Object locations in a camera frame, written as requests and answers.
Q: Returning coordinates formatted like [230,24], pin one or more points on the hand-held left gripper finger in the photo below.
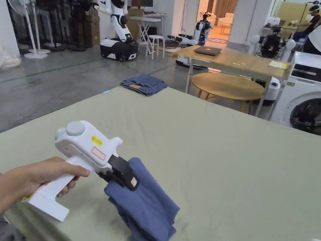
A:
[126,173]

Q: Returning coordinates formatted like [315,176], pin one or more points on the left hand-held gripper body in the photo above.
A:
[82,148]

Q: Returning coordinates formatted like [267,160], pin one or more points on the blue garment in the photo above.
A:
[143,200]

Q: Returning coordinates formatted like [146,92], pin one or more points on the person's left forearm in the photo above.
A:
[6,193]

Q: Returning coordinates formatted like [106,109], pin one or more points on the person's left hand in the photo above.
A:
[42,175]

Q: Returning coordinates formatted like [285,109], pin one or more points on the bed with pale green sheet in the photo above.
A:
[200,155]

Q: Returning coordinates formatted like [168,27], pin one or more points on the folded blue jeans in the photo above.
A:
[145,84]

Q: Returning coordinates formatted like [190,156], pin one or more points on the white wheeled robot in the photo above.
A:
[117,47]

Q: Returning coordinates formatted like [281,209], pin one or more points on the white plastic bag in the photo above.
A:
[8,59]

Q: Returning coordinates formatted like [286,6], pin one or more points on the stack of cartons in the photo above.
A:
[92,31]

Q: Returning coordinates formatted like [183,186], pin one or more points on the white standing fan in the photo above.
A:
[51,35]
[30,30]

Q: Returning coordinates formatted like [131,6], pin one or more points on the white and black robot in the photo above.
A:
[203,30]

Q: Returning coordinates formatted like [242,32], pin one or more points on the small white rounded appliance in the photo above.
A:
[272,90]

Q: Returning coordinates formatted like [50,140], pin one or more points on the beige armchair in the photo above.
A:
[227,18]

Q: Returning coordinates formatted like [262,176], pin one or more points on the white washing machine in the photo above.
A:
[303,100]

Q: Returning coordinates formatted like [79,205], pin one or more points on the black robot with white spheres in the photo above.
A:
[273,42]

